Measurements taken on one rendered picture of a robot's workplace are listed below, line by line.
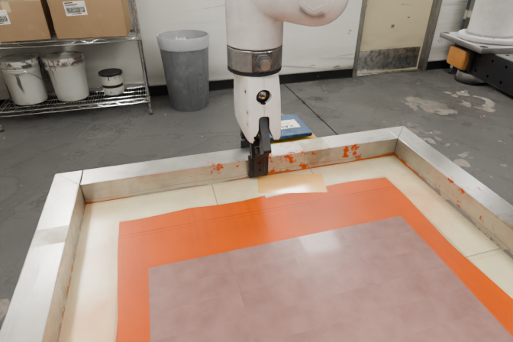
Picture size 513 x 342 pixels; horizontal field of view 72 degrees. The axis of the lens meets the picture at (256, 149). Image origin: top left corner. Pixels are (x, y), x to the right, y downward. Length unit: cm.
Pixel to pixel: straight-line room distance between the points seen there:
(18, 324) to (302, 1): 42
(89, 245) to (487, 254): 49
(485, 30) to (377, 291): 63
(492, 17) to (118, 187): 78
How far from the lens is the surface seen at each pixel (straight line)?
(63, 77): 337
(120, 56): 368
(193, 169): 53
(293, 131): 75
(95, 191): 55
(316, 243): 46
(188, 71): 318
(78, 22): 317
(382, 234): 50
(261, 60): 45
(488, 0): 90
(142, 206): 53
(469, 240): 54
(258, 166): 54
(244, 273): 43
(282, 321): 39
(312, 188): 55
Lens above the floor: 131
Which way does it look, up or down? 30 degrees down
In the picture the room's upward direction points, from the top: straight up
